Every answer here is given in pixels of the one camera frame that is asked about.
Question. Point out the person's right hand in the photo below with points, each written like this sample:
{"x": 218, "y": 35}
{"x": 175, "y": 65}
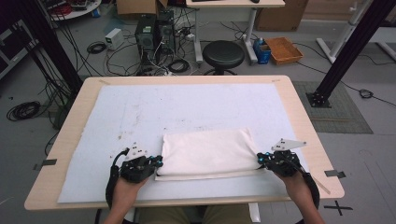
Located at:
{"x": 294, "y": 185}

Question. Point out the person's left hand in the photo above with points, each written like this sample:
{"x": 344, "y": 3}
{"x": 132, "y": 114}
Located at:
{"x": 126, "y": 189}

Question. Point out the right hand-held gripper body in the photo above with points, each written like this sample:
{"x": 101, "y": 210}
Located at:
{"x": 285, "y": 161}

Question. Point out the black tape strip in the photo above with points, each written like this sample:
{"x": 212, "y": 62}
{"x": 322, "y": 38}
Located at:
{"x": 46, "y": 163}
{"x": 334, "y": 174}

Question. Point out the white desk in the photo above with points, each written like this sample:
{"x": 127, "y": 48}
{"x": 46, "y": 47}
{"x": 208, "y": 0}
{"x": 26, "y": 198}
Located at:
{"x": 236, "y": 3}

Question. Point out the white table mat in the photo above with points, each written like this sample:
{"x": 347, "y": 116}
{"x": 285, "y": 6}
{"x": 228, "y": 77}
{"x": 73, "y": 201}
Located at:
{"x": 140, "y": 105}

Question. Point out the blue box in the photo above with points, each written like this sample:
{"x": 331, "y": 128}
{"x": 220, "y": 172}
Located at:
{"x": 262, "y": 51}

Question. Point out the black computer tower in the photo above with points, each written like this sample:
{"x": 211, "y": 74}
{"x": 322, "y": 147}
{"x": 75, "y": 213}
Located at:
{"x": 166, "y": 32}
{"x": 145, "y": 37}

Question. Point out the round white table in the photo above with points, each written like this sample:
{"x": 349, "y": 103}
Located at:
{"x": 74, "y": 11}

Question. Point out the light wooden table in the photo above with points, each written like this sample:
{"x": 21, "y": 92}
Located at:
{"x": 77, "y": 124}

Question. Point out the black tape cross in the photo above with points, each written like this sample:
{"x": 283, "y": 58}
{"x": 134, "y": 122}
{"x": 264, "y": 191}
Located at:
{"x": 338, "y": 207}

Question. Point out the cardboard box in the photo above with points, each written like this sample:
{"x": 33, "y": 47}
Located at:
{"x": 135, "y": 6}
{"x": 280, "y": 15}

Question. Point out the white power supply box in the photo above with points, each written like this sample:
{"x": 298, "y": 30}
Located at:
{"x": 114, "y": 38}

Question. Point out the grey equipment rack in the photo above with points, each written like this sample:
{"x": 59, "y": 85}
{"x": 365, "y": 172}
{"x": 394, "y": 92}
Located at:
{"x": 12, "y": 46}

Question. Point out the grey floor mat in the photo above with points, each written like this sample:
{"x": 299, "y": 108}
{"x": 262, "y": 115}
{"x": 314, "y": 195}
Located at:
{"x": 339, "y": 115}

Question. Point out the white metal stand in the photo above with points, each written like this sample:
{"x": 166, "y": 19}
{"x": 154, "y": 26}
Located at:
{"x": 342, "y": 34}

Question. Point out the orange shallow tray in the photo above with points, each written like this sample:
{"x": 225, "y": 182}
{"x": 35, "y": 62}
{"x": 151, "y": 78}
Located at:
{"x": 284, "y": 49}

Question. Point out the black metal stand post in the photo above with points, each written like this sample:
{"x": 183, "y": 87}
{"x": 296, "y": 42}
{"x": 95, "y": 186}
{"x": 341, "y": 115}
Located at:
{"x": 351, "y": 46}
{"x": 53, "y": 43}

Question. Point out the person's legs in khaki pants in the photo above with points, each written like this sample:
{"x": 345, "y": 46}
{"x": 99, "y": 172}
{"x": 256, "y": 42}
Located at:
{"x": 218, "y": 216}

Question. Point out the white cartoon print tank top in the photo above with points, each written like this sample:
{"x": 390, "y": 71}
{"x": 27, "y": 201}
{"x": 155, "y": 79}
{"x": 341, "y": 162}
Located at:
{"x": 208, "y": 152}

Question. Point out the black round stool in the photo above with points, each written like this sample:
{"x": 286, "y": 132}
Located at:
{"x": 223, "y": 53}

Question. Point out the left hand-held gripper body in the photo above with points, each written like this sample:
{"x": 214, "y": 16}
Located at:
{"x": 137, "y": 168}

